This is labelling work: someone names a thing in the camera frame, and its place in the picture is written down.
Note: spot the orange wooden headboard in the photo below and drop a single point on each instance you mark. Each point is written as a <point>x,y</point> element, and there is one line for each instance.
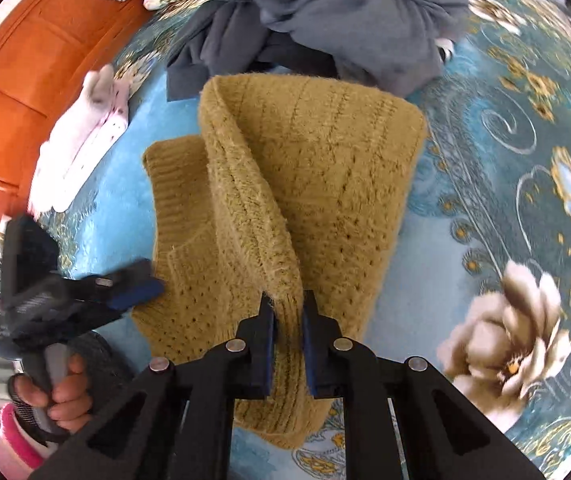
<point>30,70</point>

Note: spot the person's left hand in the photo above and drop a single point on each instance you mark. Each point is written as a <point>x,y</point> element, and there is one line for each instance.
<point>63,397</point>

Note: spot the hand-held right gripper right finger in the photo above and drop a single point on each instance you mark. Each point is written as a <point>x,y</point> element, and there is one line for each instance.
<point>309,345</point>

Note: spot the blue floral bed sheet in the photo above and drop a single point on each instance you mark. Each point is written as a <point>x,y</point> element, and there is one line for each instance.
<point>490,200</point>

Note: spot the dark grey garment pile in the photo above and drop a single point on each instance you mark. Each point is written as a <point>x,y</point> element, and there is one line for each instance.
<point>315,20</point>

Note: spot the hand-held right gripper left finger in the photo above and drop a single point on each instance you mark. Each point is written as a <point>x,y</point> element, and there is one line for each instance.
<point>267,340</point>

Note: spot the pink and white garment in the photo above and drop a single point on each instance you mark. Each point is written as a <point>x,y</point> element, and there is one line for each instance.
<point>78,145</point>

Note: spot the mustard yellow knit sweater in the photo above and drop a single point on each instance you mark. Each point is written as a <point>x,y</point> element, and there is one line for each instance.
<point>285,240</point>

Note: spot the pink sleeve cuff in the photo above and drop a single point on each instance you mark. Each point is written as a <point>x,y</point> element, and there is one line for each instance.
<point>13,440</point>

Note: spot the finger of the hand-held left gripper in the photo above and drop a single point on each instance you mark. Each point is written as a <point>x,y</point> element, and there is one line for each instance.
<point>133,292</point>

